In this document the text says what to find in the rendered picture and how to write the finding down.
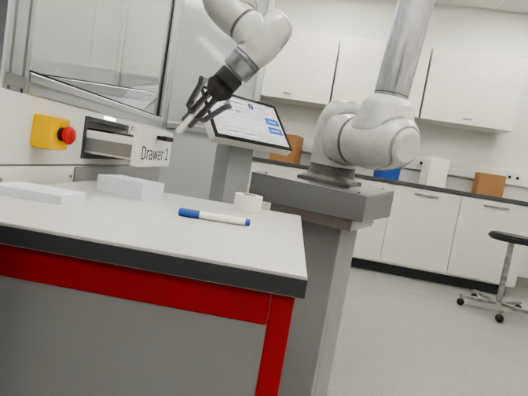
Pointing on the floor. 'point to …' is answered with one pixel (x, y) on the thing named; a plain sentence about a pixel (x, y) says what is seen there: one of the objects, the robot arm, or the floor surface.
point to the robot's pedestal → (318, 302)
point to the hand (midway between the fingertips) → (185, 124)
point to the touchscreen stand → (230, 173)
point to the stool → (500, 276)
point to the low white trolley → (144, 297)
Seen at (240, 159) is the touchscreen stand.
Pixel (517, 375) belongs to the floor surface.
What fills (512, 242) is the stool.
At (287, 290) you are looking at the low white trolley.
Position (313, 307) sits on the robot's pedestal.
